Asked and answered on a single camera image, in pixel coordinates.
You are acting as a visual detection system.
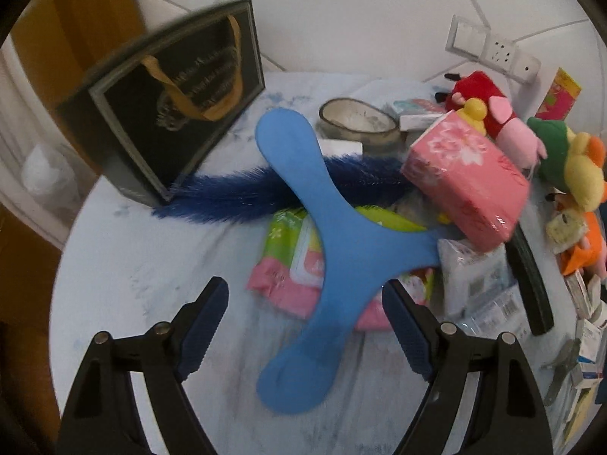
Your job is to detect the pink floral tissue pack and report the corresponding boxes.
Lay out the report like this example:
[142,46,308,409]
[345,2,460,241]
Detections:
[401,110,531,253]

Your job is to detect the red pink plush toy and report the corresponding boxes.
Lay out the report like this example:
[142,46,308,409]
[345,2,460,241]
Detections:
[435,71,548,171]

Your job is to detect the black flat bar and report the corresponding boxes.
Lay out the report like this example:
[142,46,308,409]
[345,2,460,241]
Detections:
[505,224,555,336]

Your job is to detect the pink green wet wipes pack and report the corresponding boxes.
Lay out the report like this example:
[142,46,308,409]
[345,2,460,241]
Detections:
[245,207,434,331]

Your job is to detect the blue three-arm boomerang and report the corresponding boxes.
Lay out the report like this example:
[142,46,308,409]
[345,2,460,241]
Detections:
[255,108,442,414]

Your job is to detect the green yellow plush toy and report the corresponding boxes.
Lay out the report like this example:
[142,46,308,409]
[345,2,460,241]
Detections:
[526,116,607,212]

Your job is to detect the white box pink teal print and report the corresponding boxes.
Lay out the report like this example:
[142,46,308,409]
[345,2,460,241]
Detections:
[384,99,449,132]

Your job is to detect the clear plastic packet white label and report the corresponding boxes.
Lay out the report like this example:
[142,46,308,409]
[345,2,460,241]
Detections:
[436,238,531,339]

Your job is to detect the dark blue furry tail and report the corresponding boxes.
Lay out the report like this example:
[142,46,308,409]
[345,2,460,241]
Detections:
[151,155,415,221]

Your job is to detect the black gift bag gold handles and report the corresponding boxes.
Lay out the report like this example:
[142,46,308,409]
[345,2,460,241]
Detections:
[57,0,266,207]

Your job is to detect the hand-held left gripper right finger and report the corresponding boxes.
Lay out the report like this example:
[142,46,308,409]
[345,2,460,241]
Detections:
[381,281,555,455]

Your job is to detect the pile of small medicine boxes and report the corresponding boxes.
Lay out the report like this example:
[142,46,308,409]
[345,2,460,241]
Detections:
[552,270,607,455]

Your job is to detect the metal nail clipper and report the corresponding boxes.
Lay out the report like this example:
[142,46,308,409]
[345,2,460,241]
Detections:
[542,339,582,407]

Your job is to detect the yellow-green plastic item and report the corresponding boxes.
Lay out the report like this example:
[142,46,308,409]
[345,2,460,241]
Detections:
[355,205,430,234]

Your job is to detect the red yellow printed box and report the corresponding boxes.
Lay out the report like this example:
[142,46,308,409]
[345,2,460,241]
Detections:
[536,68,582,120]

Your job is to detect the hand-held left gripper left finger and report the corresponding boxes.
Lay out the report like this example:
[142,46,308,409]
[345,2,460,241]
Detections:
[58,276,230,455]

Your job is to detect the white wall switch socket panel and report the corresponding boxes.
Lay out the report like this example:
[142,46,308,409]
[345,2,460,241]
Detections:
[445,15,542,85]

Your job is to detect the roll of clear tape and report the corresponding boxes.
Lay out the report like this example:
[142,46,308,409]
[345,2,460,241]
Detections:
[318,98,403,153]

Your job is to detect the orange plush toy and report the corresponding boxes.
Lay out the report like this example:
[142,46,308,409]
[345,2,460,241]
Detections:
[545,192,607,276]

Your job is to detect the small yellow rubber duck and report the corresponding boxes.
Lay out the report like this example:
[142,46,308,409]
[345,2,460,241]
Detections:
[456,98,488,136]

